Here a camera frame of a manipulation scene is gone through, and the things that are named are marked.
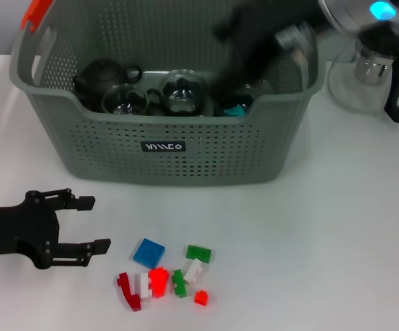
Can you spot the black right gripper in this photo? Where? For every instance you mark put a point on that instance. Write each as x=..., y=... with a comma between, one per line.
x=261, y=31

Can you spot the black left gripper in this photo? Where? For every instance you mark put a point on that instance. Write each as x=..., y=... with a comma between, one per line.
x=16, y=227

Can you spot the glass teacup with black holder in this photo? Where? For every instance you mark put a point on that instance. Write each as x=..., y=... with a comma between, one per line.
x=182, y=93
x=244, y=98
x=127, y=101

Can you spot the teal building brick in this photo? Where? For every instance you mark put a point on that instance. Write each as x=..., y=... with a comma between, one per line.
x=235, y=111

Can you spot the small red building brick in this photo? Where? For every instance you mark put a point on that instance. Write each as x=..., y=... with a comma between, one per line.
x=201, y=297

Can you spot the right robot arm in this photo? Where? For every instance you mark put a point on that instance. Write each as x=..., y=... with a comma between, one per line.
x=357, y=13

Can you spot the grey-green perforated storage bin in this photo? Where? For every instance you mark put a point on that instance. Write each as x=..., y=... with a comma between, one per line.
x=185, y=165

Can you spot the blue flat building brick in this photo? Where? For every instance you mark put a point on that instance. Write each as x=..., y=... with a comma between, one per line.
x=149, y=253

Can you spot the red curved building brick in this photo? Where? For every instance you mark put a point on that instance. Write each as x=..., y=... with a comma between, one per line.
x=130, y=293

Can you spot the white and red building brick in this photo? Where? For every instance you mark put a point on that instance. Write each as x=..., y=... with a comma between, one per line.
x=145, y=289

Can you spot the orange-red sloped building brick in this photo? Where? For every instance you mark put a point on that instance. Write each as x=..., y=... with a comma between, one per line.
x=158, y=282

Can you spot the green stepped building brick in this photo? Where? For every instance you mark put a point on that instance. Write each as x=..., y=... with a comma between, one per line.
x=180, y=286

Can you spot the dark green building brick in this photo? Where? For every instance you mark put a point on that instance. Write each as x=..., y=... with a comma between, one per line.
x=199, y=253

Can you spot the black clay teapot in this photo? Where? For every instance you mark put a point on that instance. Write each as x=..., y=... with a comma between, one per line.
x=102, y=76

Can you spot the glass pitcher with black lid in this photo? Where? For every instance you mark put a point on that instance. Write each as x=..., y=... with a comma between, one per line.
x=392, y=62

